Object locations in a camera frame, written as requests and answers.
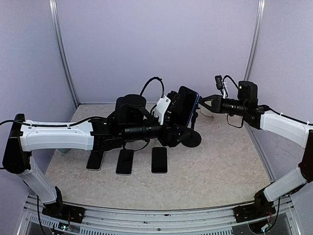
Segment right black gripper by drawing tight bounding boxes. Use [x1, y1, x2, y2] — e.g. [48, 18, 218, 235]
[199, 94, 248, 116]

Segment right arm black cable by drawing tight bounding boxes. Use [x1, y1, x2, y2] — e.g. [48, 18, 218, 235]
[226, 75, 313, 129]

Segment black tripod stand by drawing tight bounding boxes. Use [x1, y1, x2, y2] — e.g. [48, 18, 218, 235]
[181, 111, 201, 148]

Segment cream ceramic mug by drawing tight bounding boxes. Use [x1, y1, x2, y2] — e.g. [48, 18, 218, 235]
[200, 109, 214, 118]

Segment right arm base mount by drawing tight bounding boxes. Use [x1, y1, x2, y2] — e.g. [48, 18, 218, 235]
[233, 203, 276, 223]

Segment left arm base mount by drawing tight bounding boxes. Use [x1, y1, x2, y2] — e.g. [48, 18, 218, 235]
[42, 203, 85, 224]

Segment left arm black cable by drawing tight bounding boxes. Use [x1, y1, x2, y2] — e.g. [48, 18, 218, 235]
[139, 77, 166, 98]

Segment light blue mug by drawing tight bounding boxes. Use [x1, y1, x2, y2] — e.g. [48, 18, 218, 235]
[58, 149, 70, 154]

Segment aluminium frame post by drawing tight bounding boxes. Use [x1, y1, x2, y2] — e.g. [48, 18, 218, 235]
[49, 0, 80, 109]
[244, 0, 266, 81]

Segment blue phone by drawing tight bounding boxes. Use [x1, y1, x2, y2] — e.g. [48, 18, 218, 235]
[170, 86, 200, 127]

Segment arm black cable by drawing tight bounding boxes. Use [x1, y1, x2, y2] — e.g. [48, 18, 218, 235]
[139, 77, 166, 98]
[226, 75, 313, 129]

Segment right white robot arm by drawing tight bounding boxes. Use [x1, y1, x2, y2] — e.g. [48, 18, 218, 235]
[199, 81, 313, 222]

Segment left aluminium frame post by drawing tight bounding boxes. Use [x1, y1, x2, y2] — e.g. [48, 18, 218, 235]
[49, 0, 80, 109]

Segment right aluminium frame post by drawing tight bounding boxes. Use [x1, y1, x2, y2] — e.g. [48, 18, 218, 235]
[244, 0, 266, 81]

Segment black phone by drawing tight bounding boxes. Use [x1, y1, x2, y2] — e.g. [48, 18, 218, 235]
[115, 149, 134, 175]
[151, 147, 167, 174]

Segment front aluminium rail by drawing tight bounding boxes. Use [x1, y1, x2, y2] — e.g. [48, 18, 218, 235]
[17, 193, 303, 235]

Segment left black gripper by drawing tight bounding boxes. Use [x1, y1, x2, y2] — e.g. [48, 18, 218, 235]
[122, 114, 194, 147]

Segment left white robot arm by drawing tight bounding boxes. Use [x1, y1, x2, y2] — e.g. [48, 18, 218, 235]
[2, 94, 192, 218]

